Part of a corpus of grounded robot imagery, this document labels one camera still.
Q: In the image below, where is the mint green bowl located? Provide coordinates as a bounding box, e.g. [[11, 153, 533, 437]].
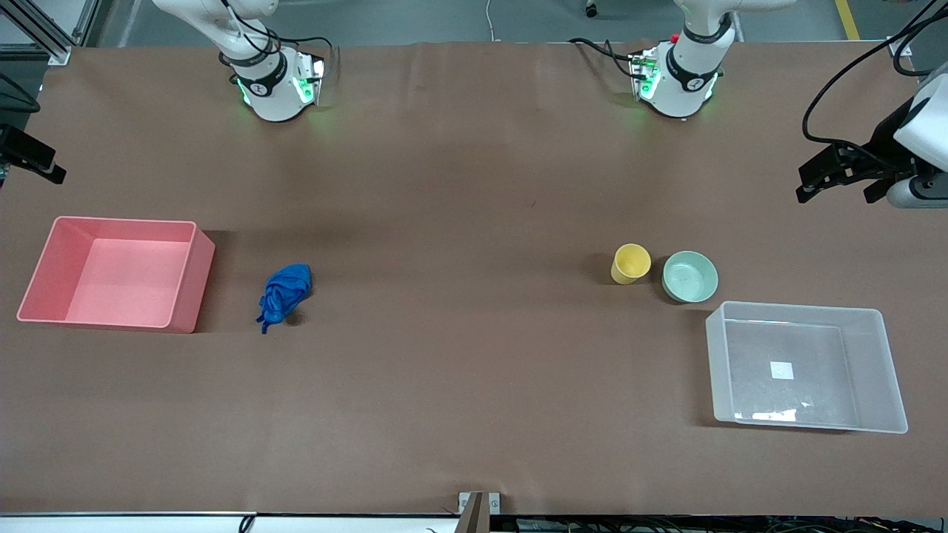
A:
[[661, 251, 719, 304]]

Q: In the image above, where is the yellow plastic cup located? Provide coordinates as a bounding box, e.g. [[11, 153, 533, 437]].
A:
[[610, 244, 652, 285]]

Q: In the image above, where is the blue cloth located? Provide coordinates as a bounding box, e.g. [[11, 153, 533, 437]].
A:
[[256, 264, 313, 335]]

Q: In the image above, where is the pink plastic box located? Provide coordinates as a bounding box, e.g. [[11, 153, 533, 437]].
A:
[[16, 216, 216, 334]]

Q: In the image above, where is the clear plastic box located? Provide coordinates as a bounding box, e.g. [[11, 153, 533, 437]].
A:
[[705, 301, 909, 435]]

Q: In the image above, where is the brown table cover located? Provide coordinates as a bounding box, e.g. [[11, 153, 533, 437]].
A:
[[0, 41, 948, 517]]

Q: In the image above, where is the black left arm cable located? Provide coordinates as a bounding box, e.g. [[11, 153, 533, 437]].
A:
[[803, 0, 948, 146]]

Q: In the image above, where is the black left base cable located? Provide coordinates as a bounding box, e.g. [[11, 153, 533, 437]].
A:
[[569, 37, 645, 78]]

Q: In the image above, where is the black base cable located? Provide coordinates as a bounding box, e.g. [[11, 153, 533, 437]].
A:
[[218, 0, 336, 75], [569, 37, 645, 78]]

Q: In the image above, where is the black right base cable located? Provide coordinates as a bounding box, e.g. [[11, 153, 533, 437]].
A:
[[218, 0, 336, 75]]

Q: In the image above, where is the metal table bracket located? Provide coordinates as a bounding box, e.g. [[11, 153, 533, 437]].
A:
[[458, 492, 501, 533]]

